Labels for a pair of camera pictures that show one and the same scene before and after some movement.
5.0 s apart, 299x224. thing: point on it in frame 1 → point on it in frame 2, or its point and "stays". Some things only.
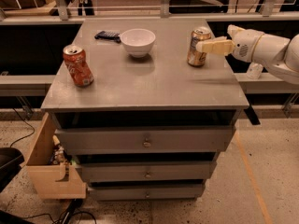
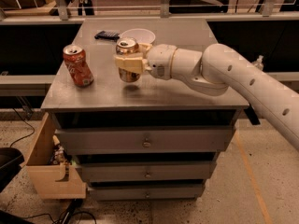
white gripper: x=244 y=46 → x=159 y=60
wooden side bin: x=49 y=180 stays
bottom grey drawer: x=146 y=192 stays
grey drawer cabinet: x=147 y=105 stays
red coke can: x=75 y=59 stays
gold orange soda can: x=196 y=58 → x=127 y=46
